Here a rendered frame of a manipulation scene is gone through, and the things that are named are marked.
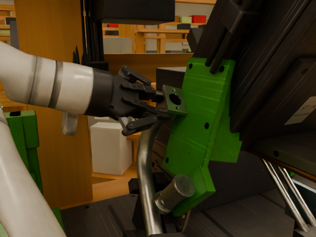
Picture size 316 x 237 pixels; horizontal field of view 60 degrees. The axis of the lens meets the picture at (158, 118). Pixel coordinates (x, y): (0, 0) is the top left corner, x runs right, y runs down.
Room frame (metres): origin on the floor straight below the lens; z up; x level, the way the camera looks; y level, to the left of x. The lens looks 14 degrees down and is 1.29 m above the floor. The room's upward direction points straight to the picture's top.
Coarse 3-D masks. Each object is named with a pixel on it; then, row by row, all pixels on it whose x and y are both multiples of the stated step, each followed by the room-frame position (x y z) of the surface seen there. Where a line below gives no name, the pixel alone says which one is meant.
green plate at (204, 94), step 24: (192, 72) 0.49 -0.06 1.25; (216, 72) 0.43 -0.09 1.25; (192, 96) 0.46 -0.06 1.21; (216, 96) 0.41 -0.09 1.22; (192, 120) 0.44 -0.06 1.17; (216, 120) 0.40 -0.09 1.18; (168, 144) 0.49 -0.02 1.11; (192, 144) 0.43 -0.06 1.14; (216, 144) 0.42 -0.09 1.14; (240, 144) 0.44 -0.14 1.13; (168, 168) 0.47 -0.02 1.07; (192, 168) 0.41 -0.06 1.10
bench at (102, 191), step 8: (136, 176) 0.83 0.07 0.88; (96, 184) 0.77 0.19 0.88; (104, 184) 0.77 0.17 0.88; (112, 184) 0.77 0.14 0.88; (120, 184) 0.77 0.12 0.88; (96, 192) 0.73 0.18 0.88; (104, 192) 0.73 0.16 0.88; (112, 192) 0.73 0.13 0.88; (120, 192) 0.73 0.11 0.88; (128, 192) 0.73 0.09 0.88; (88, 200) 0.68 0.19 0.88; (96, 200) 0.68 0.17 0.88; (64, 208) 0.64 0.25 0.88
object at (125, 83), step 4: (124, 84) 0.45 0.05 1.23; (128, 84) 0.45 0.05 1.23; (132, 84) 0.46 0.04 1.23; (136, 84) 0.46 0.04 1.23; (140, 84) 0.47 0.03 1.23; (124, 88) 0.45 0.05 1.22; (128, 88) 0.45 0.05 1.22; (132, 88) 0.45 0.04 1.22; (136, 88) 0.46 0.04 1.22; (140, 88) 0.46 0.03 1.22; (144, 88) 0.47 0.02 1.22; (148, 88) 0.48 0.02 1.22; (152, 88) 0.48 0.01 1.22; (140, 92) 0.47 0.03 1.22; (144, 92) 0.47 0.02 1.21; (148, 92) 0.47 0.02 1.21; (152, 92) 0.48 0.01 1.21; (140, 96) 0.47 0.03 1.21; (144, 96) 0.49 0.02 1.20; (148, 100) 0.49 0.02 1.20
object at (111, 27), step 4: (108, 24) 9.89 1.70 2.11; (112, 24) 9.83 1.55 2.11; (116, 24) 9.87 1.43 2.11; (104, 28) 9.62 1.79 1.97; (108, 28) 9.67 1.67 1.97; (112, 28) 9.72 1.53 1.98; (116, 28) 9.76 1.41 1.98; (144, 28) 10.16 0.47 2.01; (104, 32) 9.66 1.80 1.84; (144, 40) 10.16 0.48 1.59; (144, 44) 10.16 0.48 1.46; (144, 48) 10.16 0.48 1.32; (144, 52) 10.16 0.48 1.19
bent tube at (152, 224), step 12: (168, 96) 0.47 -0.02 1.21; (180, 96) 0.48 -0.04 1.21; (168, 108) 0.45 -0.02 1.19; (180, 108) 0.46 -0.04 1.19; (144, 132) 0.51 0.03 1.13; (156, 132) 0.51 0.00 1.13; (144, 144) 0.51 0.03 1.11; (144, 156) 0.50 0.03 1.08; (144, 168) 0.49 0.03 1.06; (144, 180) 0.47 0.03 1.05; (144, 192) 0.45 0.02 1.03; (144, 204) 0.44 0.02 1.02; (144, 216) 0.42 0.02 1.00; (156, 216) 0.42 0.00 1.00; (156, 228) 0.40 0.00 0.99
